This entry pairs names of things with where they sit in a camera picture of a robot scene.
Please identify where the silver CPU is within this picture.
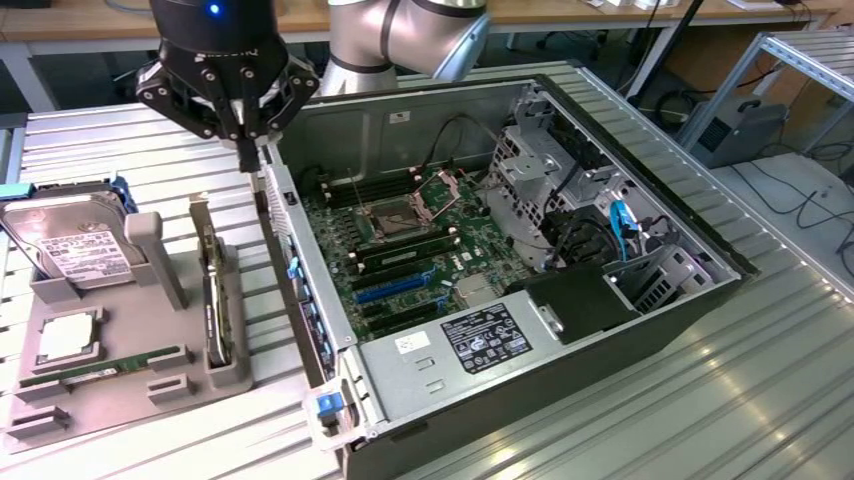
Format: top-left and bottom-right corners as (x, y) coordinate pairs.
(36, 314), (99, 364)

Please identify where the installed RAM stick white label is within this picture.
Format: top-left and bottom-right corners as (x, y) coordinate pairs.
(358, 239), (462, 275)

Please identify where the black wire bundle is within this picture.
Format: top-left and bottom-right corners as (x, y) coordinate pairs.
(540, 207), (626, 267)

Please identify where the long black expansion slot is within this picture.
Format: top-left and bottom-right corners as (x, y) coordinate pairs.
(366, 309), (447, 337)
(363, 298), (442, 322)
(350, 266), (436, 295)

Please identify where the CPU socket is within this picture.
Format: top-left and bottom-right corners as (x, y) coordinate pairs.
(363, 199), (430, 242)

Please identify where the green motherboard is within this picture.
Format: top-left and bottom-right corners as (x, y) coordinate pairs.
(299, 164), (510, 342)

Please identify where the blue expansion slot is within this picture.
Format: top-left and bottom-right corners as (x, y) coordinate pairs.
(355, 277), (436, 306)

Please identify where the grey parts rack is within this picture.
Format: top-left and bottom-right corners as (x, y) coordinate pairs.
(3, 211), (259, 456)

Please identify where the thin black wire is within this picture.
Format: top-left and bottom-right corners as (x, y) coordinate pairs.
(426, 113), (502, 174)

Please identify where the silver perforated disk bay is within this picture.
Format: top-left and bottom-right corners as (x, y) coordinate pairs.
(603, 246), (726, 315)

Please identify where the blue disk carrier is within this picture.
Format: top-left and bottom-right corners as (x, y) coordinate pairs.
(0, 171), (140, 221)

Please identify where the silver chipset heatsink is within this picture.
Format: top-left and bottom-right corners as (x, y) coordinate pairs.
(452, 277), (496, 307)

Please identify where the blue SATA wire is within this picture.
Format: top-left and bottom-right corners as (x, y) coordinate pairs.
(608, 198), (636, 264)

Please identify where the grey floor control box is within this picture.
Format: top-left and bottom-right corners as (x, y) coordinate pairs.
(679, 97), (797, 170)

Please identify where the graphics card with black cooler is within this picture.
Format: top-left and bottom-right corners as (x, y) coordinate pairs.
(188, 193), (236, 370)

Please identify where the silver optical bay bracket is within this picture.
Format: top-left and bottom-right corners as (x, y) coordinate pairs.
(510, 82), (559, 129)

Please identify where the open black PC case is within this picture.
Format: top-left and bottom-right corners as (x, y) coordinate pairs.
(256, 73), (762, 480)

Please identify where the small white box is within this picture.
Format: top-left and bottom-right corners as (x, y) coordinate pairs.
(586, 0), (693, 12)

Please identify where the silver disk bay cage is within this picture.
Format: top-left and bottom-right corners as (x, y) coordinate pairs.
(490, 124), (606, 261)

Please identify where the green RAM stick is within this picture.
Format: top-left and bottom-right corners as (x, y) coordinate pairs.
(19, 347), (181, 389)

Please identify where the aluminium profile frame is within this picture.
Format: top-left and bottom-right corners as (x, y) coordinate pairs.
(679, 28), (854, 152)

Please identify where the black plastic shroud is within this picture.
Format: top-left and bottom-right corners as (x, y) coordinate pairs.
(523, 264), (643, 347)

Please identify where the black RAM slot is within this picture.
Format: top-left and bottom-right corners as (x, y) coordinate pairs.
(328, 187), (424, 211)
(324, 175), (419, 200)
(326, 181), (422, 205)
(322, 169), (416, 194)
(350, 225), (452, 253)
(351, 231), (455, 259)

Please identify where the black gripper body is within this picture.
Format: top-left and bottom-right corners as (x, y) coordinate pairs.
(147, 0), (292, 109)

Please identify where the thin metal locking lever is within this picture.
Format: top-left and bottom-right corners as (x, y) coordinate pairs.
(348, 166), (370, 215)

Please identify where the grey power supply with label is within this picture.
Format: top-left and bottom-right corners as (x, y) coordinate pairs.
(346, 289), (570, 437)

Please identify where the metal socket cover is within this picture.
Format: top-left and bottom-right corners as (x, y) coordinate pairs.
(411, 169), (470, 222)

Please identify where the silver hard disk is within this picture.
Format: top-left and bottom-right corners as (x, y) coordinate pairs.
(0, 191), (133, 292)

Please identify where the wooden desk white frame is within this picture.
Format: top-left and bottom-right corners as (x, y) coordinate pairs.
(0, 0), (841, 114)

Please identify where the black stand pole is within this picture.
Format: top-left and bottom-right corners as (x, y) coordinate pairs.
(626, 0), (707, 99)

